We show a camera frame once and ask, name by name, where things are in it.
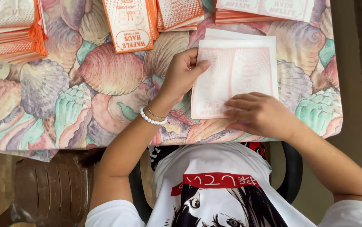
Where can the white paper bag sheet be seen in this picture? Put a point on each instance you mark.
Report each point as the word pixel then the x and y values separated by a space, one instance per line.
pixel 240 34
pixel 231 75

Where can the black red patterned garment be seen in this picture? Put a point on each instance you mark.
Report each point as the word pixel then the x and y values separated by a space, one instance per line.
pixel 158 154

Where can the white printed t-shirt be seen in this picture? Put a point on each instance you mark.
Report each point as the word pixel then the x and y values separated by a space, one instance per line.
pixel 218 201

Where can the person's right hand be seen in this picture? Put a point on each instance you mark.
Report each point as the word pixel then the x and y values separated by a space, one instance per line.
pixel 262 116

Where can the stack of orange paper bags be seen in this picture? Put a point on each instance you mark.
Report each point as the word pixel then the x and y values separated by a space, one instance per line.
pixel 17 31
pixel 130 25
pixel 177 14

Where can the person's left hand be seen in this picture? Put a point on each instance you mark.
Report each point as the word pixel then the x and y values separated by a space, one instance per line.
pixel 176 78

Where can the stack of unfolded orange sheets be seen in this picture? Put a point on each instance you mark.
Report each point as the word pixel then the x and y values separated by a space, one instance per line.
pixel 262 11

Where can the brown plastic chair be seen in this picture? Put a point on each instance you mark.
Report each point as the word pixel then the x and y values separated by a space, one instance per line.
pixel 48 189

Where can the seashell pattern tablecloth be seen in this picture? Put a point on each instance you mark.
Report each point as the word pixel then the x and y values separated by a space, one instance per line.
pixel 105 82

